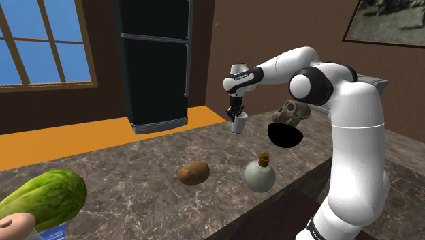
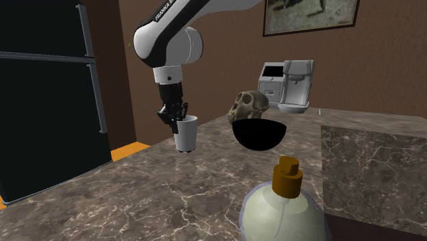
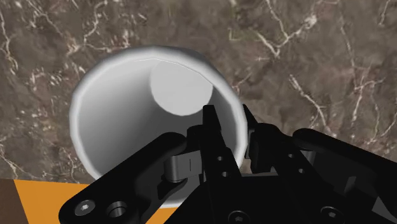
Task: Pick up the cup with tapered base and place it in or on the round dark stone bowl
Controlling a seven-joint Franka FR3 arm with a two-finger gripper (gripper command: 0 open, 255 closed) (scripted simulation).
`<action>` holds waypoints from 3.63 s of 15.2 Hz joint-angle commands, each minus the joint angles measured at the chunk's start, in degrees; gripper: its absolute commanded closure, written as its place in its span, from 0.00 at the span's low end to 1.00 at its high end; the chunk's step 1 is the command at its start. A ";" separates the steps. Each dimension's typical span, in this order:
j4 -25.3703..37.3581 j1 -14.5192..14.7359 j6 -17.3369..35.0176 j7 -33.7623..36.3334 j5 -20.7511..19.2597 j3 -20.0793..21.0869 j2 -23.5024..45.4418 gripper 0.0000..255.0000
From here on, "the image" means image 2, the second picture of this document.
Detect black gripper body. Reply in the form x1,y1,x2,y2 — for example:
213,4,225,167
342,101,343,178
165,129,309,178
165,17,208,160
157,81,185,114

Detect clear spray bottle brown cap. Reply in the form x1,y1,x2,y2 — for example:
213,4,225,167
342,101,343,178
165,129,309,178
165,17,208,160
237,155,332,241

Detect grey coffee machine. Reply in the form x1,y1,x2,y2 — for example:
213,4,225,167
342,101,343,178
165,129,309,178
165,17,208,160
257,59,315,114

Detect marble patterned robot stand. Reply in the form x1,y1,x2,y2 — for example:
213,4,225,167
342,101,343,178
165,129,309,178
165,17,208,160
320,125,427,237

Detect black fridge grey handles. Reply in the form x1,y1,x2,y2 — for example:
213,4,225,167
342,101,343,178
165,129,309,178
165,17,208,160
0,0,114,206

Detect black bowl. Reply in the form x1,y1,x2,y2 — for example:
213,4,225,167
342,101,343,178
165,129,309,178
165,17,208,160
231,117,287,152

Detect dark framed wall picture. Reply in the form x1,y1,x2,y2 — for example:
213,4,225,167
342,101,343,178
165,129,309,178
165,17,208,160
262,0,361,38

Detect white cup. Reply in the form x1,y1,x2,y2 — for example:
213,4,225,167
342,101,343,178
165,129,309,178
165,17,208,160
173,114,198,153

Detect brown ape skull figure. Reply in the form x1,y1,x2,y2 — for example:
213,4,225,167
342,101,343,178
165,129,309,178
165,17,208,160
227,90,271,126

